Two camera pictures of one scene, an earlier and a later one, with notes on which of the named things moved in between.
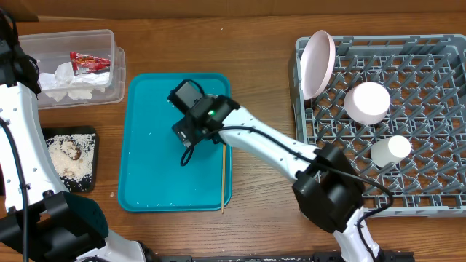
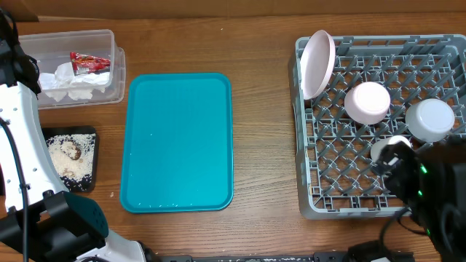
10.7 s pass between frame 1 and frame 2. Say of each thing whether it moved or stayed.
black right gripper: moved
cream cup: stayed
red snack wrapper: stayed
